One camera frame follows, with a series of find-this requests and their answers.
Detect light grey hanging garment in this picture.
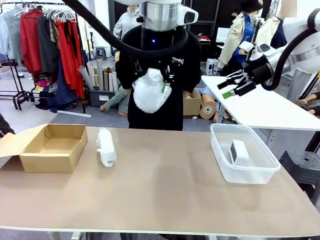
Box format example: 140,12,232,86
0,6,23,61

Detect white cardboard tube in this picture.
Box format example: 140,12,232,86
107,72,115,92

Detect tall grey cardboard tube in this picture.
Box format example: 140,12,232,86
96,58,105,91

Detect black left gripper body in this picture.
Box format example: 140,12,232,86
141,27,177,50

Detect black plastic stool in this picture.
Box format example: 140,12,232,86
278,149,320,201

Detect person in black sweater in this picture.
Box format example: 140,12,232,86
114,27,202,132

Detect mannequin in beige coat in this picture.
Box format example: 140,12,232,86
218,0,263,76

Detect open brown cardboard box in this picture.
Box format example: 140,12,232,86
0,123,89,174

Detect black hanging garment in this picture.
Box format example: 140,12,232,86
37,16,61,73

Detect leaning grey cardboard tube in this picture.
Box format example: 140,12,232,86
77,65,95,91

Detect navy cloth pile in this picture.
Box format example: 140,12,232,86
34,82,82,113

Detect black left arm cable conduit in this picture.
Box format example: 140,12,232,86
61,0,190,60

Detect bystander's dark sleeve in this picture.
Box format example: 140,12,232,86
0,112,16,137

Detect person in grey hoodie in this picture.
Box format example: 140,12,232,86
112,4,141,41

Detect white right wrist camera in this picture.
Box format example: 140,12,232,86
238,41,266,62

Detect cream cardboard tube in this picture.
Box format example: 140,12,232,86
86,62,95,88

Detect white table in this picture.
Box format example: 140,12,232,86
201,74,320,151

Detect clear plastic container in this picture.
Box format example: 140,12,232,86
209,123,281,185

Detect black bucket hat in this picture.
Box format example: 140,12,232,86
240,0,264,13

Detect white floor rail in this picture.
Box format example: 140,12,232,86
56,109,92,118

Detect grey hanging cloth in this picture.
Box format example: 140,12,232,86
287,69,316,101

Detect bubble-wrapped white clock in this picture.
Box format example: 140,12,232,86
131,68,173,114
96,127,118,168

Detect white computer case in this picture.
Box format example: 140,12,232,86
205,58,221,76

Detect long red garment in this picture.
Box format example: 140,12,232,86
56,19,86,98

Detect unwrapped white alarm clock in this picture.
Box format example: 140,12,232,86
228,139,251,166

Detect mannequin parts in teal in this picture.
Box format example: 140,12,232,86
99,87,131,117

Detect short red garment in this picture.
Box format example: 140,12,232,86
19,8,42,75

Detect brown paper roll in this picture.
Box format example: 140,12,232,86
199,93,218,122

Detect small brown cardboard box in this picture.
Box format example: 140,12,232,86
183,88,203,118

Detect small grey stool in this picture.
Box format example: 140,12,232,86
94,46,107,61

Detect grey storage bin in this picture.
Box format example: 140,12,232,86
88,88,118,109

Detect white monitor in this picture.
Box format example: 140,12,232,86
215,27,232,43

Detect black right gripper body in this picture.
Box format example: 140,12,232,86
243,56,274,85

